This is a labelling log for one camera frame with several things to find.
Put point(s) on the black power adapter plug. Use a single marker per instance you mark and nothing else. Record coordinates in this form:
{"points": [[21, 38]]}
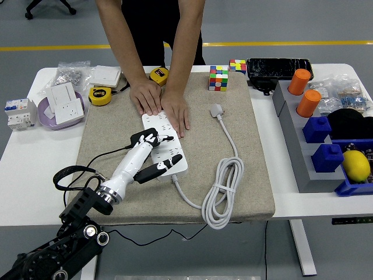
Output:
{"points": [[144, 132]]}

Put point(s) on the black cloth bundle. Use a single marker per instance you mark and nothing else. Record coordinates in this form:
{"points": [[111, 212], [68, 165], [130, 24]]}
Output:
{"points": [[349, 123]]}

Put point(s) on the clear bag of small parts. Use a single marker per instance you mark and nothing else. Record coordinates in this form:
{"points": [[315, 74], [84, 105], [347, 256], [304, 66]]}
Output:
{"points": [[327, 99]]}

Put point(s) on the large colourful puzzle cube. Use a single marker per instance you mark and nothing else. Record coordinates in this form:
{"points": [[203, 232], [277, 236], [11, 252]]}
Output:
{"points": [[218, 78]]}

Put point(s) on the white circuit breaker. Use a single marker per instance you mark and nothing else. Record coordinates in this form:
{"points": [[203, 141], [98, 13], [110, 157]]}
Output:
{"points": [[18, 114]]}

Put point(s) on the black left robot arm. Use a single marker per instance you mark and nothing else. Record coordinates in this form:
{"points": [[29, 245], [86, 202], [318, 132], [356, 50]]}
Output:
{"points": [[70, 245]]}

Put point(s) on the orange cylinder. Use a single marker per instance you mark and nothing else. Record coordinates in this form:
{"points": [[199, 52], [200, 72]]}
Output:
{"points": [[299, 81], [308, 102]]}

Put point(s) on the black device under box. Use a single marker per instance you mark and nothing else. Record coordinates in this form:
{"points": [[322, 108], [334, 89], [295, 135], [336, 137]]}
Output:
{"points": [[263, 85]]}

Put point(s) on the grey-brown mat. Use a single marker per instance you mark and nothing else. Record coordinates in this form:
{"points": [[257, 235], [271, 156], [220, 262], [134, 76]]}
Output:
{"points": [[116, 116]]}

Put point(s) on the white switch panel box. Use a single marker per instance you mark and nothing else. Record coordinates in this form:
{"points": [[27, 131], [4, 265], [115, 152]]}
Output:
{"points": [[105, 76]]}

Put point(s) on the person's left hand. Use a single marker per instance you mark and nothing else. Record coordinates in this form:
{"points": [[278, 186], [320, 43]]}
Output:
{"points": [[177, 110]]}

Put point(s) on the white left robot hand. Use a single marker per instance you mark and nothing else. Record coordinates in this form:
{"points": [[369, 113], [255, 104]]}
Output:
{"points": [[131, 163]]}

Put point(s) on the blue square block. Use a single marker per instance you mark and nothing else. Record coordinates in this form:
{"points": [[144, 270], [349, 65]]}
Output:
{"points": [[317, 130], [327, 159]]}

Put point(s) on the white table leg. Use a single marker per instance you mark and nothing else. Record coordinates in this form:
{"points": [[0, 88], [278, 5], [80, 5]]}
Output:
{"points": [[87, 271], [304, 248]]}

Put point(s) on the black office chair base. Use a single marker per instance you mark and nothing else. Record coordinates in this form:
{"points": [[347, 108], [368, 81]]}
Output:
{"points": [[47, 6]]}

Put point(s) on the small colourful puzzle cube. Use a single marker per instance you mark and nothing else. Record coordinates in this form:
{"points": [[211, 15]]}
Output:
{"points": [[237, 67]]}

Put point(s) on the clear bag of blue components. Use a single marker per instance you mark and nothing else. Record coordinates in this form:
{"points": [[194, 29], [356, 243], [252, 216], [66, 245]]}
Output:
{"points": [[355, 99]]}

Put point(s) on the white wall switch panel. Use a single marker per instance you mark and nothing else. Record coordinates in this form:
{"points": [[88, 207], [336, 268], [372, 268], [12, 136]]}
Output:
{"points": [[60, 94]]}

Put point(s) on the person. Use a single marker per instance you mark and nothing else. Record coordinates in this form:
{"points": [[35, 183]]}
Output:
{"points": [[154, 29]]}

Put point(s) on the black wrapped box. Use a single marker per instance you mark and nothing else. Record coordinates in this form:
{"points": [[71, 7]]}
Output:
{"points": [[279, 68]]}

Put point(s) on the person's right hand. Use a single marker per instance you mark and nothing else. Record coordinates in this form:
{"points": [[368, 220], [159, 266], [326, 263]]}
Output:
{"points": [[146, 97]]}

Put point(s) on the blue plastic bin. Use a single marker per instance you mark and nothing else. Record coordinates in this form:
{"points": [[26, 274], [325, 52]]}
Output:
{"points": [[350, 188]]}

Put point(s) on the white wall socket panel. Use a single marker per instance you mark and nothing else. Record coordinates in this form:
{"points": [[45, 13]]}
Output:
{"points": [[69, 112]]}

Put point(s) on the grey stepped block holder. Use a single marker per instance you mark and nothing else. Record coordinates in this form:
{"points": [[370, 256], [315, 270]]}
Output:
{"points": [[298, 158]]}

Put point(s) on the person's left forearm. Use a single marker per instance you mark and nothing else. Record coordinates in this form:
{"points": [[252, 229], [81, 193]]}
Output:
{"points": [[186, 43]]}

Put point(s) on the purple bowl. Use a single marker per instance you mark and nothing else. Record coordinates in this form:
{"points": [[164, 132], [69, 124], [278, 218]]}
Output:
{"points": [[44, 120]]}

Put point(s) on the clear bag of screws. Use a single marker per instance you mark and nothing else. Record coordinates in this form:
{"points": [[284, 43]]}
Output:
{"points": [[70, 75]]}

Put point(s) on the yellow lemon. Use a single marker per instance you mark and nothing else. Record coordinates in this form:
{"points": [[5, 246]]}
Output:
{"points": [[355, 166]]}

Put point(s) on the black table control panel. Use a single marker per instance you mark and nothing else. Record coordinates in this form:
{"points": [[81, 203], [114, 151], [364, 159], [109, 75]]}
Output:
{"points": [[350, 221]]}

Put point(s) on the person's right forearm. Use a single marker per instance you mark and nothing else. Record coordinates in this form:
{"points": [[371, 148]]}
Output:
{"points": [[121, 35]]}

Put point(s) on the white power strip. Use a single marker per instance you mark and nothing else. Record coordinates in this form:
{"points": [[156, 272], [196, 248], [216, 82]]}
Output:
{"points": [[175, 147]]}

